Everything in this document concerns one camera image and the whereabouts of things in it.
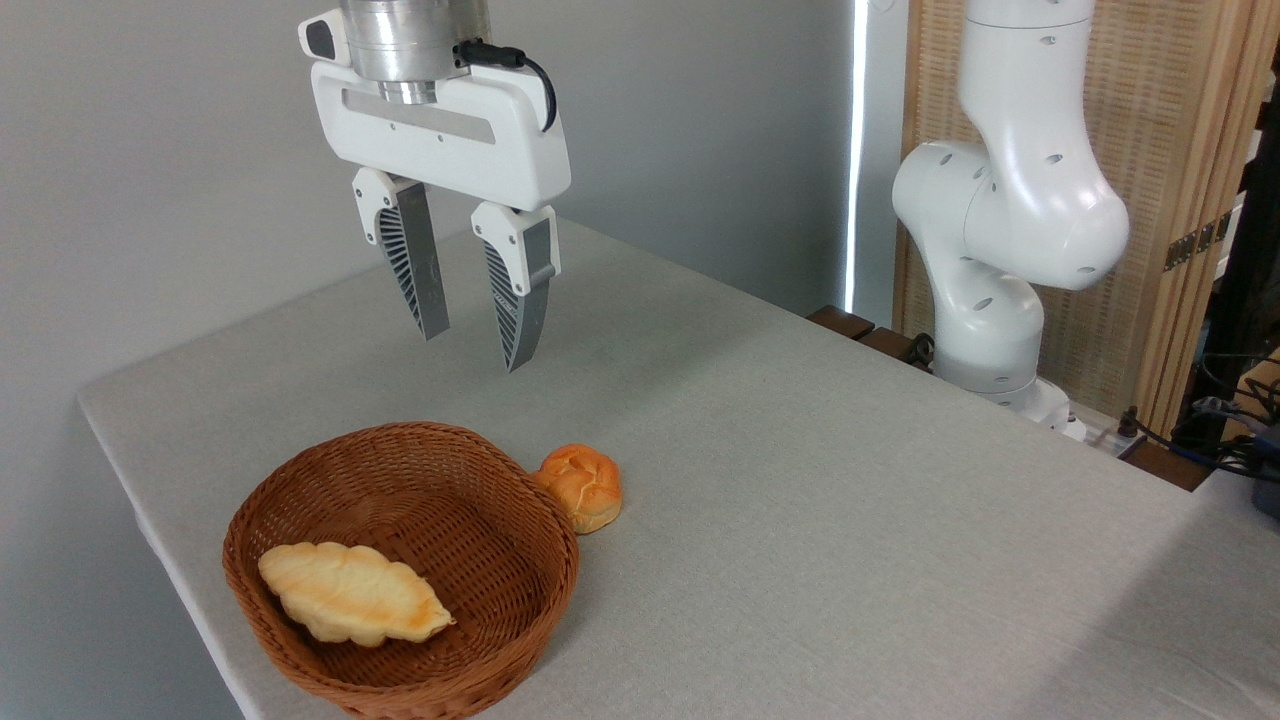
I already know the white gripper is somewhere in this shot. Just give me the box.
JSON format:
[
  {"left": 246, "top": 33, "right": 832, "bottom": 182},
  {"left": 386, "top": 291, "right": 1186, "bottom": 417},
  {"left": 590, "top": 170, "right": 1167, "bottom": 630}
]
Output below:
[{"left": 310, "top": 60, "right": 573, "bottom": 373}]

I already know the long braided bread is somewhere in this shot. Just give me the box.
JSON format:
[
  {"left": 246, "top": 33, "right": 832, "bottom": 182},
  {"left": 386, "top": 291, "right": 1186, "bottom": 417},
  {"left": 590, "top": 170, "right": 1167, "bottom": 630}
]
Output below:
[{"left": 258, "top": 541, "right": 457, "bottom": 648}]

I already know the round orange bread bun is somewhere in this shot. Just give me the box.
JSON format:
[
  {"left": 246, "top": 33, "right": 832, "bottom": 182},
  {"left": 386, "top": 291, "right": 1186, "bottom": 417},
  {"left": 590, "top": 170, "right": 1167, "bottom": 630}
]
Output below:
[{"left": 531, "top": 444, "right": 623, "bottom": 534}]

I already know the brown wicker basket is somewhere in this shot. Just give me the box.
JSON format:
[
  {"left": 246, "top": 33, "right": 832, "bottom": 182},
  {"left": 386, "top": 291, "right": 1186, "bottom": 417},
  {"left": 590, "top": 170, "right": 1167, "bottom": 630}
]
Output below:
[{"left": 222, "top": 421, "right": 581, "bottom": 720}]

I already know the dark brown wooden board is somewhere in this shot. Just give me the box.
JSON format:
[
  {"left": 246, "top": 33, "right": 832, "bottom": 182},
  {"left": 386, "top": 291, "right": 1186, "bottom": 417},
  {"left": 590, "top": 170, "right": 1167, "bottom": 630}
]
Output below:
[{"left": 808, "top": 305, "right": 1213, "bottom": 493}]

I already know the white vertical light strip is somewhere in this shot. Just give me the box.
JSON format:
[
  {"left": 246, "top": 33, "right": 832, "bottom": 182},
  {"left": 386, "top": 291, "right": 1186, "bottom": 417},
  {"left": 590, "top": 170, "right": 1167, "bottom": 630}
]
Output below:
[{"left": 845, "top": 0, "right": 871, "bottom": 314}]

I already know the grey tablecloth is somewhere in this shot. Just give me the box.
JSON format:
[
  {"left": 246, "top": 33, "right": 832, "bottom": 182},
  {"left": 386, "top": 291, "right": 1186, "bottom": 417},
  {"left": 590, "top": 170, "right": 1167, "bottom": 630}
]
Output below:
[{"left": 78, "top": 215, "right": 1280, "bottom": 720}]

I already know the white power strip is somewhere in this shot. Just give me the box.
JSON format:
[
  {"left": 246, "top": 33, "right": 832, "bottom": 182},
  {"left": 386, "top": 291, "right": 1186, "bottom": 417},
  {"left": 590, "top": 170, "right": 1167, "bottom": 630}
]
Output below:
[{"left": 1072, "top": 418, "right": 1143, "bottom": 458}]

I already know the brass screen hinge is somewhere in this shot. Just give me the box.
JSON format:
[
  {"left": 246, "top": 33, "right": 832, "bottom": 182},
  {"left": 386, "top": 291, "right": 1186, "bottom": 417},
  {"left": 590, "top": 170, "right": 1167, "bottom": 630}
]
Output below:
[{"left": 1164, "top": 212, "right": 1233, "bottom": 272}]

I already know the black metal stand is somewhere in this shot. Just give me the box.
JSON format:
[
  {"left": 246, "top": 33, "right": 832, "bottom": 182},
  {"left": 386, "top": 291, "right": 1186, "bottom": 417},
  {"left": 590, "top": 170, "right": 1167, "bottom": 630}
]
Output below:
[{"left": 1180, "top": 50, "right": 1280, "bottom": 451}]

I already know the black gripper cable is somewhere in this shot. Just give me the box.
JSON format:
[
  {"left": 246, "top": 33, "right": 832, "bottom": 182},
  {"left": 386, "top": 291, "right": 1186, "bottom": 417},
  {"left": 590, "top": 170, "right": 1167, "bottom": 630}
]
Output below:
[{"left": 455, "top": 40, "right": 558, "bottom": 133}]

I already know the black cable bundle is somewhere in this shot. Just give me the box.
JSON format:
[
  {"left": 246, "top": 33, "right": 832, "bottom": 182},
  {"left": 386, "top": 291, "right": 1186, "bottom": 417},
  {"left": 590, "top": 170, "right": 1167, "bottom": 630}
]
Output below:
[{"left": 1118, "top": 350, "right": 1280, "bottom": 483}]

